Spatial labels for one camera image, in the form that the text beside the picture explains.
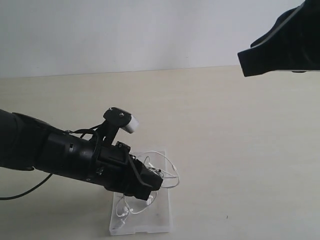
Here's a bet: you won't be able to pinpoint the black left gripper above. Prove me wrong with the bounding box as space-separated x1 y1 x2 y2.
92 141 163 201

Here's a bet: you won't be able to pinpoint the white wired earphones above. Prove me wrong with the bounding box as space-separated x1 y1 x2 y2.
115 150 181 221

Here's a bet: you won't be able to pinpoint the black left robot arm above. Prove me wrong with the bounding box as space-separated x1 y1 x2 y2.
0 107 163 200

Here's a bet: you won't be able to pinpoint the clear plastic storage case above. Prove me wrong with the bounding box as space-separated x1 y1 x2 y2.
109 148 177 236

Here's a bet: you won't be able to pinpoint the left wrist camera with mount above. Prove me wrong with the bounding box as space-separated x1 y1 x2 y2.
96 107 139 147

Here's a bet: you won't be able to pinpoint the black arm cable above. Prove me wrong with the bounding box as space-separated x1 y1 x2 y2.
0 173 54 200

